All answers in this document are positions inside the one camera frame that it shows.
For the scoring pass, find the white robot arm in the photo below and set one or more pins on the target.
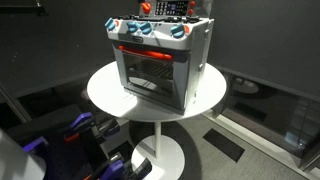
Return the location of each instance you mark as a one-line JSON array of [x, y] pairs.
[[16, 163]]

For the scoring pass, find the grey white toy stove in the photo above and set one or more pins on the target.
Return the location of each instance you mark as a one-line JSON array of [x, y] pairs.
[[196, 50]]

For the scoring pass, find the blue stove knob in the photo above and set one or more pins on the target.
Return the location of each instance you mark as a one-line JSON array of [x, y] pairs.
[[146, 28], [178, 31], [132, 26], [109, 24]]

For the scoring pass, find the small orange round button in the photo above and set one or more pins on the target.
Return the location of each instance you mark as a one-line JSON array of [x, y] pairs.
[[190, 12], [192, 3]]

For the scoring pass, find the black keypad display panel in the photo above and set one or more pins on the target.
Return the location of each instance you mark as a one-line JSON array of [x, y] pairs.
[[171, 7]]

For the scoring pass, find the orange round panel knob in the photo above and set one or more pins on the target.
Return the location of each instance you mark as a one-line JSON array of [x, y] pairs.
[[146, 7]]

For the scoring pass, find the purple black spring clamp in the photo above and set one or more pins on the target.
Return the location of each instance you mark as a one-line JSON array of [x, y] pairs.
[[81, 121], [33, 145], [115, 168]]

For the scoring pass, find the black mounting platform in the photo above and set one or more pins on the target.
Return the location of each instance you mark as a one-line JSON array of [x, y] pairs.
[[66, 156]]

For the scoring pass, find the white round pedestal table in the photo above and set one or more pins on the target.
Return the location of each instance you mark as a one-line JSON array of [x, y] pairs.
[[110, 93]]

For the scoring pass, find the black wall shelf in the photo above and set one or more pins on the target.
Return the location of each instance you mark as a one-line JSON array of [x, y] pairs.
[[23, 9]]

